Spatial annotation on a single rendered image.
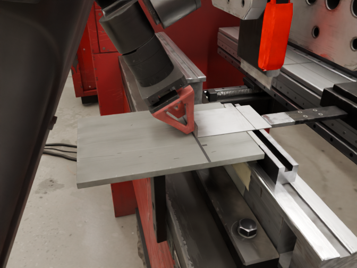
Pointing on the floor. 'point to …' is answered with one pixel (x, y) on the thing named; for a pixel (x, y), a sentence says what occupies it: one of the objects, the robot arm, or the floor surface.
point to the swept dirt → (140, 248)
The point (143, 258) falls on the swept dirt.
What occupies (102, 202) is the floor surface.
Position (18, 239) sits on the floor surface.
